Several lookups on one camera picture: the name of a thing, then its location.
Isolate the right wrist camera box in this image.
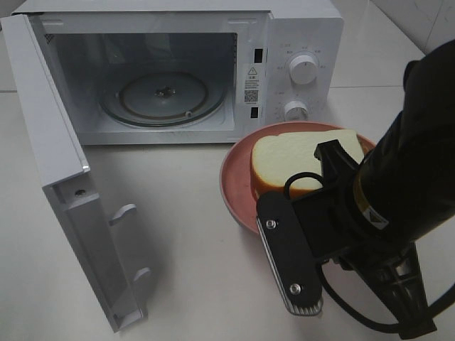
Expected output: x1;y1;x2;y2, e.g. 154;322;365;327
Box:
256;191;323;316

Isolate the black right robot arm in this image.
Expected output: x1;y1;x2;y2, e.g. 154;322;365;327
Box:
290;42;454;340

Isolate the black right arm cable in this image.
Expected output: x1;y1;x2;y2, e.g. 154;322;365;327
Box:
283;172;455;333

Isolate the white lower microwave knob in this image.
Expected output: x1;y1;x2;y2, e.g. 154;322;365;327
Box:
283;100;309;121

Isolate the white bread sandwich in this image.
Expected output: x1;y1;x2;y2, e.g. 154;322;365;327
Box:
250;129;364;197

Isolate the pink round plate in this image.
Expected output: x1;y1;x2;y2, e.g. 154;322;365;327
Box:
219;120;378;235

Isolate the white microwave oven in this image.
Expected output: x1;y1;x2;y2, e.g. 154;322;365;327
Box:
2;1;343;146

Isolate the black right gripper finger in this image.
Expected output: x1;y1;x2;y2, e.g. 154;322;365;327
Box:
314;140;359;185
341;244;437;340

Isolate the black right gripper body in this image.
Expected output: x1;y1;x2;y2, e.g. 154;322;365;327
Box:
291;168;416;277

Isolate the white microwave knob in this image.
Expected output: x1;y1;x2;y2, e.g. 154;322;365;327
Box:
288;52;319;85
283;100;309;121

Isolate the white upper microwave knob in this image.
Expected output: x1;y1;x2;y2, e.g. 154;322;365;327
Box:
288;52;319;85

